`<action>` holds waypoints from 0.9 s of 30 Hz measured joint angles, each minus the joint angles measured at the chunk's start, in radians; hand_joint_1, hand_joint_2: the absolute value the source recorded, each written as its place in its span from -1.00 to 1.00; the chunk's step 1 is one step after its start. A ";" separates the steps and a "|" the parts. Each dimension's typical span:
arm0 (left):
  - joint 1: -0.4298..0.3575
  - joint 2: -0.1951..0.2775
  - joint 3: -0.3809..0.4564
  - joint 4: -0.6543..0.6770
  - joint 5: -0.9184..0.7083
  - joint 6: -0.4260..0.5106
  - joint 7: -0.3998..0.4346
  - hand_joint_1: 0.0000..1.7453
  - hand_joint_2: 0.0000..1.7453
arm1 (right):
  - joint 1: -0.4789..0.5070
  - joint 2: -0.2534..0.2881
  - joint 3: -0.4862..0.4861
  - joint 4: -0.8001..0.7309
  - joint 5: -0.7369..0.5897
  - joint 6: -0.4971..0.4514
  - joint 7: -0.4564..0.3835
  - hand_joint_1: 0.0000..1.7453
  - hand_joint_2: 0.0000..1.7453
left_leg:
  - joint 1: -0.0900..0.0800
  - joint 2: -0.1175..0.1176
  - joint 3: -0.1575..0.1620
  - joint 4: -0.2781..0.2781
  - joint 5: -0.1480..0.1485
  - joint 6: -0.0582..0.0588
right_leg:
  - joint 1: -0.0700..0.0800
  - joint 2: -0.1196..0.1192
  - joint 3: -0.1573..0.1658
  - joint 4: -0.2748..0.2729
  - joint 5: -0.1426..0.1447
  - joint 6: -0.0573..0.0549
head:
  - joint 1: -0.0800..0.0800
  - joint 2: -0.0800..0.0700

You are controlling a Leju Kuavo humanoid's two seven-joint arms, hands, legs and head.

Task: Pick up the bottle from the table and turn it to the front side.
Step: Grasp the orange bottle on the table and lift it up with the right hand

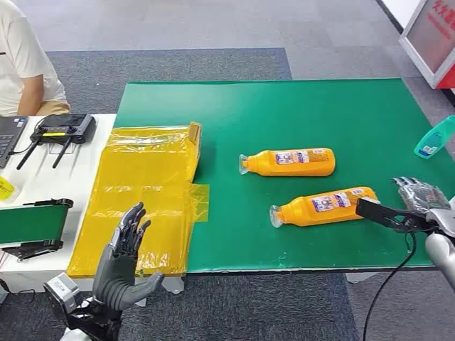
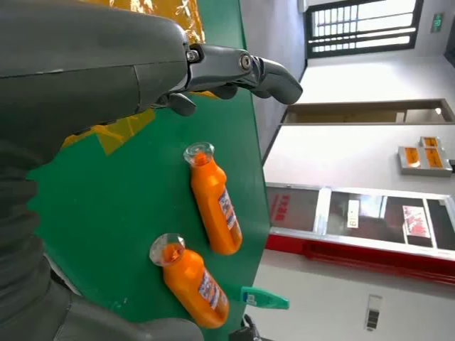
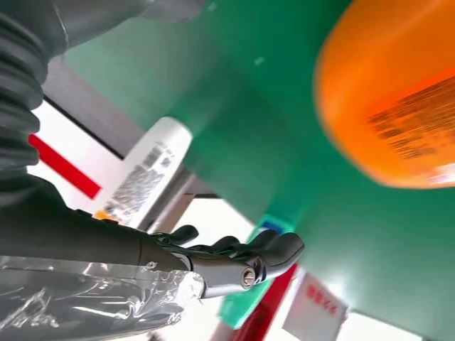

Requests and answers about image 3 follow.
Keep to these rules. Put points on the ribbed grey right arm sleeve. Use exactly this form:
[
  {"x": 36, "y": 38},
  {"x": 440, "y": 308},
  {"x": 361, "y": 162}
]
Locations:
[{"x": 20, "y": 94}]

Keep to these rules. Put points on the red floor tape stripe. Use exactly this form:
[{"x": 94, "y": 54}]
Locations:
[{"x": 264, "y": 310}]

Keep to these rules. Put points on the white sign with red text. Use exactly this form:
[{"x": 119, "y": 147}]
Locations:
[{"x": 314, "y": 310}]

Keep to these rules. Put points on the white bottle with printed label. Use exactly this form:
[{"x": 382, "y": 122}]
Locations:
[{"x": 149, "y": 169}]

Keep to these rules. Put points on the clear plastic wrap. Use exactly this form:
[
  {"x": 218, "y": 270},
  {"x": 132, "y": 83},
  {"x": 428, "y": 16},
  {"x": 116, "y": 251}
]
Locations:
[{"x": 88, "y": 301}]

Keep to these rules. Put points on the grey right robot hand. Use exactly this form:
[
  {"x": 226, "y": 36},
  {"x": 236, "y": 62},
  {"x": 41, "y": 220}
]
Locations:
[{"x": 88, "y": 240}]

